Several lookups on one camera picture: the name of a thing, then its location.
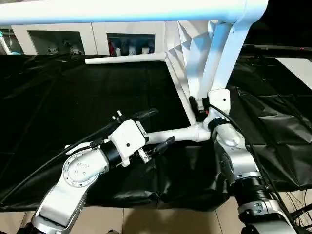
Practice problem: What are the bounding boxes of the white and turquoise rack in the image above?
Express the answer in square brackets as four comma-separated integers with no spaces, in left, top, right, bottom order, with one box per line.
[0,28,23,56]

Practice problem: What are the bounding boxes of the black left wrist camera cable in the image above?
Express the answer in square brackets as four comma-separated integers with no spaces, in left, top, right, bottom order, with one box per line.
[0,121,118,204]

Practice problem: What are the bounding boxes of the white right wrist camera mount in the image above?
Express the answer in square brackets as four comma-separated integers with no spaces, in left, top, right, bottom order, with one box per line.
[203,88,232,130]

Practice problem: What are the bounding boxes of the white glass-door cabinet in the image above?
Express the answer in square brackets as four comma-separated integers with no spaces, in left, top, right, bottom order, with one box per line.
[10,20,172,56]

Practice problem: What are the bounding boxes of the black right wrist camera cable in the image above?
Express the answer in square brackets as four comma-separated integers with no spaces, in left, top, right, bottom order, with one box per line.
[209,103,302,234]

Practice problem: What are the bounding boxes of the black floor cables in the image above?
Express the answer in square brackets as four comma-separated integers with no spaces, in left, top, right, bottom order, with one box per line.
[286,189,312,229]

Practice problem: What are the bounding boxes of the white flat board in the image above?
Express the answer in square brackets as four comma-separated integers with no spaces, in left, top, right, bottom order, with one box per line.
[274,57,312,90]

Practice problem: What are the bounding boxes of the black tripod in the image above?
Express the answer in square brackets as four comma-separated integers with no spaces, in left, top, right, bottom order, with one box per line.
[292,209,312,220]

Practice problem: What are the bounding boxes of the black work surface mat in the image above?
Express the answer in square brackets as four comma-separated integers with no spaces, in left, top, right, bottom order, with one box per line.
[0,52,312,213]

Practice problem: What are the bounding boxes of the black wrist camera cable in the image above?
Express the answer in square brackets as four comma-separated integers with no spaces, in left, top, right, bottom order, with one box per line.
[0,121,118,204]
[209,103,302,234]

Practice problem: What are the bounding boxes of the white plastic table top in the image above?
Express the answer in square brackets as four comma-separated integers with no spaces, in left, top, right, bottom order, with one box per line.
[164,0,269,144]

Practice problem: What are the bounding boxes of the black metal bar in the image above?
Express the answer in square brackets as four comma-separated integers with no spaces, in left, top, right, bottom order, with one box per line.
[243,43,312,52]

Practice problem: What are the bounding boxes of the white plastic table leg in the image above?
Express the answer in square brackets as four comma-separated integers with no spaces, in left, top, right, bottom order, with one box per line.
[0,0,232,27]
[64,126,203,156]
[84,52,168,66]

